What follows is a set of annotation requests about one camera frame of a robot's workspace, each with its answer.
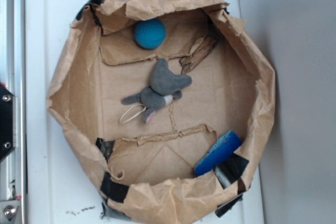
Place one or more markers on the brown cardboard paper bin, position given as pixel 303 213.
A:
pixel 146 171

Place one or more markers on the black metal bracket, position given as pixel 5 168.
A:
pixel 8 123

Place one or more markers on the blue sponge block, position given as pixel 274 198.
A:
pixel 219 152

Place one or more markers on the aluminium frame rail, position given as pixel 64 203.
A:
pixel 13 168

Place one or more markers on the blue ball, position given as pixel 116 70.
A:
pixel 150 34

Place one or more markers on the white plastic tray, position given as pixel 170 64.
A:
pixel 58 189

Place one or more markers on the gray plush animal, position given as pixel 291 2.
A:
pixel 165 86

